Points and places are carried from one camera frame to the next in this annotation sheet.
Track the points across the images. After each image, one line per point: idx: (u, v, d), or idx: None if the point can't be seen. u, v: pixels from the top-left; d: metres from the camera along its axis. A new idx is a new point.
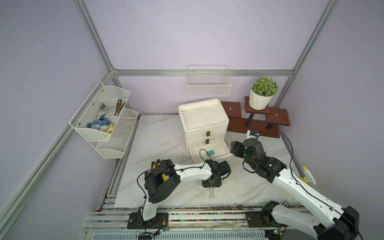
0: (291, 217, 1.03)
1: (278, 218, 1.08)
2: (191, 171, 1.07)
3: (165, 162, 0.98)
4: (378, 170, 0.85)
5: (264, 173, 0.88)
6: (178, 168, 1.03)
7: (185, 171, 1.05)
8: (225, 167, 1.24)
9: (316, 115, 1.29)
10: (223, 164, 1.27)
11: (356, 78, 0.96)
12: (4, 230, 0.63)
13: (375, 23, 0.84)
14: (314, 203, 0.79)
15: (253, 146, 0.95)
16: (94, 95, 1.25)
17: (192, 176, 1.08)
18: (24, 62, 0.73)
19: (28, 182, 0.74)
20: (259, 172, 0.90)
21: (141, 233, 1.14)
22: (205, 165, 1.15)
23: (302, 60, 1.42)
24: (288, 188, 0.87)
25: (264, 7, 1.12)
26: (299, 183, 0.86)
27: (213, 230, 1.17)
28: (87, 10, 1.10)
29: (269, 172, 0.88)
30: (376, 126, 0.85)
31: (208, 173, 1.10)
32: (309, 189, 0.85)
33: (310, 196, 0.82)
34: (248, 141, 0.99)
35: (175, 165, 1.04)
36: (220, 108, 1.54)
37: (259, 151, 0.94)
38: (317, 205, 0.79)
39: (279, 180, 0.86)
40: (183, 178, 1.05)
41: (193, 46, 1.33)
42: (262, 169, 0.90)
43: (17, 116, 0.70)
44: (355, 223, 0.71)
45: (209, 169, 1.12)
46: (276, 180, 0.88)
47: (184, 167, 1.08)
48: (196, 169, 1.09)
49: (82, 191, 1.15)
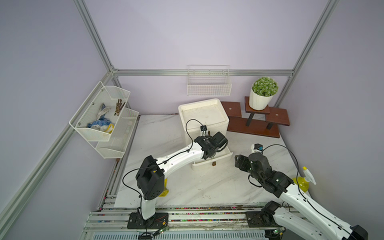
0: (296, 225, 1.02)
1: (279, 221, 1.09)
2: (176, 159, 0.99)
3: (147, 159, 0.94)
4: (378, 170, 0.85)
5: (271, 188, 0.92)
6: (160, 162, 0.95)
7: (169, 162, 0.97)
8: (220, 139, 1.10)
9: (316, 115, 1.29)
10: (216, 135, 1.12)
11: (356, 78, 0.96)
12: (4, 231, 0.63)
13: (376, 22, 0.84)
14: (322, 221, 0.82)
15: (259, 161, 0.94)
16: (94, 95, 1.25)
17: (182, 162, 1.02)
18: (24, 62, 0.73)
19: (28, 182, 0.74)
20: (266, 187, 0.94)
21: (141, 233, 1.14)
22: (193, 144, 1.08)
23: (302, 60, 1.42)
24: (296, 204, 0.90)
25: (264, 7, 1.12)
26: (307, 200, 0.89)
27: (213, 230, 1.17)
28: (87, 10, 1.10)
29: (276, 187, 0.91)
30: (376, 126, 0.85)
31: (198, 151, 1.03)
32: (317, 206, 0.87)
33: (318, 214, 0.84)
34: (254, 155, 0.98)
35: (157, 158, 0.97)
36: (220, 108, 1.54)
37: (265, 166, 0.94)
38: (325, 224, 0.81)
39: (286, 196, 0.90)
40: (171, 170, 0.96)
41: (193, 46, 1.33)
42: (269, 184, 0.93)
43: (17, 116, 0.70)
44: None
45: (199, 147, 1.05)
46: (283, 195, 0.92)
47: (168, 157, 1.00)
48: (182, 154, 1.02)
49: (82, 191, 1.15)
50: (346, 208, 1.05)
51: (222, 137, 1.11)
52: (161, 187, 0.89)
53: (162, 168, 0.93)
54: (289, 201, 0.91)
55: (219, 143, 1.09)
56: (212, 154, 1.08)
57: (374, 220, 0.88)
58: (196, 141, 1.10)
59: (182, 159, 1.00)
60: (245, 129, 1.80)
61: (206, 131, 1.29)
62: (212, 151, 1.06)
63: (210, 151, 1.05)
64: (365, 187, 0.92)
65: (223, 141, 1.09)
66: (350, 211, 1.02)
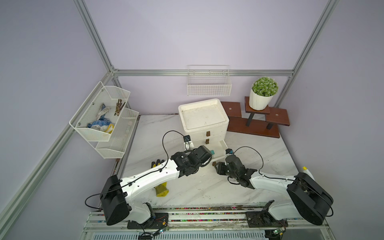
0: (280, 206, 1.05)
1: (277, 215, 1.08)
2: (144, 181, 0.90)
3: (110, 180, 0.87)
4: (377, 170, 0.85)
5: (244, 183, 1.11)
6: (125, 183, 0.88)
7: (135, 184, 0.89)
8: (202, 154, 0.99)
9: (316, 115, 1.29)
10: (198, 150, 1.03)
11: (356, 78, 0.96)
12: (5, 230, 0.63)
13: (375, 23, 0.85)
14: (277, 183, 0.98)
15: (233, 162, 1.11)
16: (94, 95, 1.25)
17: (151, 183, 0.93)
18: (24, 62, 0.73)
19: (28, 181, 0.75)
20: (241, 182, 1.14)
21: (141, 233, 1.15)
22: (168, 162, 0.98)
23: (302, 60, 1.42)
24: (261, 183, 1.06)
25: (264, 7, 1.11)
26: (264, 175, 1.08)
27: (213, 230, 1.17)
28: (87, 9, 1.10)
29: (248, 181, 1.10)
30: (376, 126, 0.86)
31: (172, 172, 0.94)
32: (269, 175, 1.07)
33: (272, 180, 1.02)
34: (229, 157, 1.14)
35: (122, 179, 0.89)
36: (220, 108, 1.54)
37: (238, 165, 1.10)
38: (277, 183, 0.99)
39: (254, 181, 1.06)
40: (137, 193, 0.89)
41: (193, 46, 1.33)
42: (242, 180, 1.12)
43: (17, 116, 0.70)
44: (310, 185, 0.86)
45: (173, 167, 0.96)
46: (254, 183, 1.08)
47: (135, 178, 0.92)
48: (151, 175, 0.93)
49: (82, 191, 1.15)
50: (345, 208, 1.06)
51: (204, 151, 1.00)
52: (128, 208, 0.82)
53: (126, 191, 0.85)
54: (258, 185, 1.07)
55: (201, 158, 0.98)
56: (190, 172, 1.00)
57: (373, 220, 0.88)
58: (172, 158, 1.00)
59: (150, 181, 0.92)
60: (245, 129, 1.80)
61: (190, 140, 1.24)
62: (190, 169, 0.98)
63: (188, 170, 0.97)
64: (364, 187, 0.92)
65: (205, 156, 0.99)
66: (350, 211, 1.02)
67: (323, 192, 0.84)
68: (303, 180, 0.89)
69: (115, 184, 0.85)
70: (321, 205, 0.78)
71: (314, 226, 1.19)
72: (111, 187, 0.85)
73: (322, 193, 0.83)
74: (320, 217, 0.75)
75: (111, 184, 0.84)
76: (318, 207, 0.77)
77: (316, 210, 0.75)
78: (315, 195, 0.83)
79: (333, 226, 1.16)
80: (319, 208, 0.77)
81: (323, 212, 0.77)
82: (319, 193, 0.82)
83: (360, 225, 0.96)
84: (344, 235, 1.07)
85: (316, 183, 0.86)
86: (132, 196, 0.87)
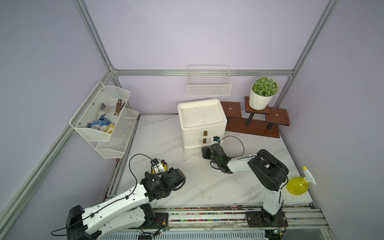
0: (266, 196, 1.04)
1: (271, 209, 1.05)
2: (108, 210, 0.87)
3: (72, 212, 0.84)
4: (378, 170, 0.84)
5: (224, 169, 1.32)
6: (87, 215, 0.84)
7: (97, 214, 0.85)
8: (175, 178, 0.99)
9: (316, 115, 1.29)
10: (172, 173, 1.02)
11: (356, 77, 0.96)
12: (5, 230, 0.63)
13: (375, 23, 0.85)
14: (244, 162, 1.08)
15: (217, 150, 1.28)
16: (94, 95, 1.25)
17: (116, 212, 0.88)
18: (24, 62, 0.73)
19: (28, 182, 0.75)
20: (221, 168, 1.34)
21: (141, 234, 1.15)
22: (136, 188, 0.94)
23: (302, 60, 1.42)
24: (235, 166, 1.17)
25: (263, 7, 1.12)
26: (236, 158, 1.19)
27: (213, 230, 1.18)
28: (87, 9, 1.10)
29: (227, 169, 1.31)
30: (376, 125, 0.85)
31: (141, 198, 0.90)
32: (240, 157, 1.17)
33: (241, 160, 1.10)
34: (214, 146, 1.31)
35: (85, 210, 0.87)
36: (220, 108, 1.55)
37: (220, 152, 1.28)
38: (244, 161, 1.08)
39: (230, 165, 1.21)
40: (100, 223, 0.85)
41: (193, 46, 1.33)
42: (222, 167, 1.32)
43: (17, 116, 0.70)
44: (269, 159, 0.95)
45: (142, 193, 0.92)
46: (230, 166, 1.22)
47: (99, 207, 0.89)
48: (116, 204, 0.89)
49: (82, 191, 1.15)
50: (345, 207, 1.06)
51: (178, 175, 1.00)
52: (90, 238, 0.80)
53: (86, 224, 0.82)
54: (232, 167, 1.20)
55: (174, 181, 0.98)
56: (162, 195, 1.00)
57: (373, 220, 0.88)
58: (142, 183, 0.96)
59: (115, 209, 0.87)
60: (245, 129, 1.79)
61: (158, 163, 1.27)
62: (160, 192, 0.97)
63: (158, 193, 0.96)
64: (365, 187, 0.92)
65: (178, 179, 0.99)
66: (351, 212, 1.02)
67: (280, 163, 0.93)
68: (263, 155, 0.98)
69: (76, 216, 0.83)
70: (276, 173, 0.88)
71: (314, 226, 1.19)
72: (72, 220, 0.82)
73: (279, 164, 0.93)
74: (275, 184, 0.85)
75: (72, 216, 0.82)
76: (273, 174, 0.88)
77: (268, 177, 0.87)
78: (274, 167, 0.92)
79: (333, 226, 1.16)
80: (274, 175, 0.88)
81: (278, 179, 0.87)
82: (275, 164, 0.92)
83: (361, 226, 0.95)
84: (344, 235, 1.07)
85: (273, 156, 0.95)
86: (94, 228, 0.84)
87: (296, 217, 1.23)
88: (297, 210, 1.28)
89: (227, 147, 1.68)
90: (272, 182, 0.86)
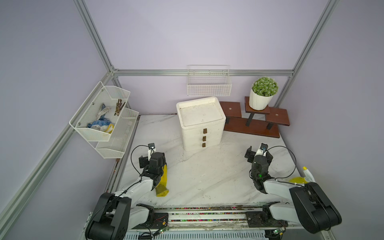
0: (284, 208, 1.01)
1: (275, 213, 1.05)
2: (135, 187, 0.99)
3: (103, 198, 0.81)
4: (378, 170, 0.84)
5: (258, 186, 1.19)
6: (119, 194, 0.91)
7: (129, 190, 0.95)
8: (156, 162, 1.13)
9: (316, 115, 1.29)
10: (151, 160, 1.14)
11: (356, 78, 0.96)
12: (5, 230, 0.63)
13: (375, 23, 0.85)
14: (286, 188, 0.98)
15: (261, 164, 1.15)
16: (94, 95, 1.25)
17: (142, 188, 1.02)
18: (24, 63, 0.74)
19: (29, 181, 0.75)
20: (255, 184, 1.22)
21: (141, 234, 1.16)
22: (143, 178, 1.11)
23: (302, 60, 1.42)
24: (273, 189, 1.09)
25: (264, 7, 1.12)
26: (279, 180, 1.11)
27: (213, 230, 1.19)
28: (86, 9, 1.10)
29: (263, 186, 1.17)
30: (375, 126, 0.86)
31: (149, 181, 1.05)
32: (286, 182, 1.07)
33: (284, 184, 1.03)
34: (259, 159, 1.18)
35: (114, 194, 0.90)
36: (218, 106, 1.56)
37: (264, 169, 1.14)
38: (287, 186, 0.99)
39: (267, 185, 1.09)
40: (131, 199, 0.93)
41: (193, 46, 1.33)
42: (257, 183, 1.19)
43: (17, 115, 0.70)
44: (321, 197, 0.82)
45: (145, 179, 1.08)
46: (266, 186, 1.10)
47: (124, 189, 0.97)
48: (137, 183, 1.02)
49: (83, 191, 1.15)
50: (345, 208, 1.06)
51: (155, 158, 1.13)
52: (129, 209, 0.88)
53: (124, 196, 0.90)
54: (269, 188, 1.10)
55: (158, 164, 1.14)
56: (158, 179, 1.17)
57: (373, 220, 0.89)
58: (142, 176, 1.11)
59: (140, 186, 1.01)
60: (245, 129, 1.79)
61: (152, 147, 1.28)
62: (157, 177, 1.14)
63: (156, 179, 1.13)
64: (364, 187, 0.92)
65: (160, 158, 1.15)
66: (350, 212, 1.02)
67: (331, 206, 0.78)
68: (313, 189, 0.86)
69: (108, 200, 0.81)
70: (319, 212, 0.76)
71: None
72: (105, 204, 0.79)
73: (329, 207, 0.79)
74: (317, 226, 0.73)
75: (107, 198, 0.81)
76: (319, 216, 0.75)
77: (311, 215, 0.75)
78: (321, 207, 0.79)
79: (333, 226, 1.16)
80: (318, 216, 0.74)
81: (320, 220, 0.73)
82: (326, 205, 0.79)
83: (362, 226, 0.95)
84: (344, 236, 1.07)
85: (326, 196, 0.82)
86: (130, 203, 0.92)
87: None
88: None
89: (228, 147, 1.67)
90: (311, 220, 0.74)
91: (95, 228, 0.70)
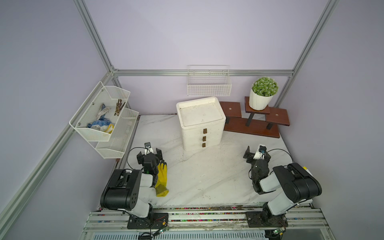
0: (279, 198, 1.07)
1: (274, 208, 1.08)
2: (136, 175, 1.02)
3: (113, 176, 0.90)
4: (379, 169, 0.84)
5: (256, 188, 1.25)
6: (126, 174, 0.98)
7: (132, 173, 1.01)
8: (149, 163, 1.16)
9: (316, 115, 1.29)
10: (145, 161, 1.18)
11: (356, 77, 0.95)
12: (5, 230, 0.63)
13: (375, 23, 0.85)
14: None
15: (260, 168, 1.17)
16: (94, 95, 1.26)
17: None
18: (24, 63, 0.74)
19: (28, 181, 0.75)
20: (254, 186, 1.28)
21: (141, 234, 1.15)
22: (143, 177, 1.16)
23: (302, 60, 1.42)
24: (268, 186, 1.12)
25: (264, 8, 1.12)
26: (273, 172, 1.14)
27: (213, 230, 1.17)
28: (87, 10, 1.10)
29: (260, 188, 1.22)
30: (375, 125, 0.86)
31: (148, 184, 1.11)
32: None
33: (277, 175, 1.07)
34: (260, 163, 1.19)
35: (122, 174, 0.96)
36: (218, 106, 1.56)
37: (264, 173, 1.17)
38: None
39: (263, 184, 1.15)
40: None
41: (193, 47, 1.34)
42: (256, 185, 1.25)
43: (17, 115, 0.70)
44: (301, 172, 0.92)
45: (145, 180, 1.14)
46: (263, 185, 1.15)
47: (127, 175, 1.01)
48: None
49: (83, 191, 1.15)
50: (345, 208, 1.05)
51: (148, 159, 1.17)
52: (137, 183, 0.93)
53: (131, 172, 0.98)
54: (264, 184, 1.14)
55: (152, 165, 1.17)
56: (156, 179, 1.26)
57: (373, 220, 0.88)
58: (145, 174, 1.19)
59: None
60: (245, 129, 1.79)
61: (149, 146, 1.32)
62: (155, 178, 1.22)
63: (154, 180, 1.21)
64: (364, 187, 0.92)
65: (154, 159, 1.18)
66: (351, 212, 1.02)
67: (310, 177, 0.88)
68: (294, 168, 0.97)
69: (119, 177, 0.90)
70: (300, 182, 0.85)
71: (314, 226, 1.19)
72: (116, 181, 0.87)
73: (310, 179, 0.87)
74: (298, 193, 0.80)
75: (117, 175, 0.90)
76: (300, 185, 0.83)
77: (292, 184, 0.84)
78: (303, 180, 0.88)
79: (333, 226, 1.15)
80: (299, 184, 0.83)
81: (300, 187, 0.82)
82: (305, 177, 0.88)
83: (362, 226, 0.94)
84: (344, 235, 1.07)
85: (306, 171, 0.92)
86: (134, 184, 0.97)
87: (296, 217, 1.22)
88: (298, 210, 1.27)
89: (228, 147, 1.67)
90: (293, 190, 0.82)
91: (109, 197, 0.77)
